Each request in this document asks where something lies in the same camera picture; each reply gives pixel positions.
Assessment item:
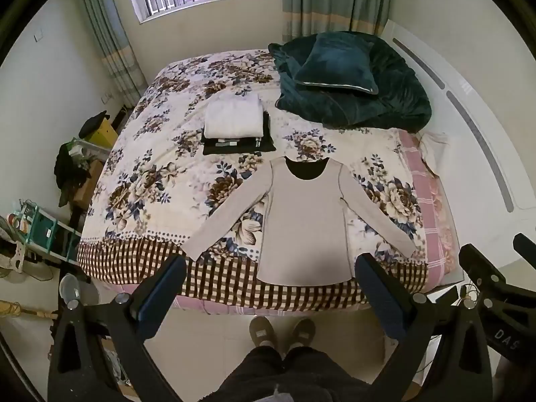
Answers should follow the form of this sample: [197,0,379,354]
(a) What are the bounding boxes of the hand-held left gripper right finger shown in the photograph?
[355,253,495,402]

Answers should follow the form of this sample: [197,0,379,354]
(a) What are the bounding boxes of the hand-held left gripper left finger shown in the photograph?
[48,255,188,402]

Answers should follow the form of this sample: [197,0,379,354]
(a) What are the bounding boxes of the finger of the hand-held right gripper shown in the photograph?
[458,244,509,302]
[513,232,536,262]

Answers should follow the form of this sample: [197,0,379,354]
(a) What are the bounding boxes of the beige long-sleeve shirt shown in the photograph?
[183,156,417,286]

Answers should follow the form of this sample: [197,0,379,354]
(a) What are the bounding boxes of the black folded clothes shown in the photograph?
[201,111,276,155]

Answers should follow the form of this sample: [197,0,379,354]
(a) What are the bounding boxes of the grey slipper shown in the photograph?
[249,316,277,348]
[289,317,317,348]

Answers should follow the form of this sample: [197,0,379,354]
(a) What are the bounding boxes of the person's dark trousers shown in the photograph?
[213,344,373,402]

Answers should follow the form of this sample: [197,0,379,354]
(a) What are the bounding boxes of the white pillow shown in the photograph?
[419,131,450,177]

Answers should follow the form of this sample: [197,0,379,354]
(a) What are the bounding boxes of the floral bedspread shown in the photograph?
[76,49,428,307]

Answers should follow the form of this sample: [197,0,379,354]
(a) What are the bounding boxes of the cardboard box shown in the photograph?
[73,161,103,202]

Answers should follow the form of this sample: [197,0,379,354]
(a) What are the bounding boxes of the green storage rack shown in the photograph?
[17,201,82,266]

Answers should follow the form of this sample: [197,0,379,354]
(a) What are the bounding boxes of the white headboard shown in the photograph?
[385,19,536,269]

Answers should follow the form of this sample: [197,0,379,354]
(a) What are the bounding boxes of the black hanging garment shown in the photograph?
[54,142,90,208]

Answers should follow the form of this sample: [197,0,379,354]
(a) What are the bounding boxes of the yellow box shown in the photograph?
[90,117,120,149]

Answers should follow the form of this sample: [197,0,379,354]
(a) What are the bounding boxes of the black cloth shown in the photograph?
[79,111,109,139]

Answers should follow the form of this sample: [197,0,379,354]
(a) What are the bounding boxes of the dark green quilt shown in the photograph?
[268,31,432,130]

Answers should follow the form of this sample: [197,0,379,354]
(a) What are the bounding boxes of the white folded garment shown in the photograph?
[204,92,264,139]

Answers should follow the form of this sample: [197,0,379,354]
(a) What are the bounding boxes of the dark green pillow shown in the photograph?
[293,33,380,95]

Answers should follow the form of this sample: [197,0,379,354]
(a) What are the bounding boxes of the wooden broom handle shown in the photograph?
[0,299,59,320]

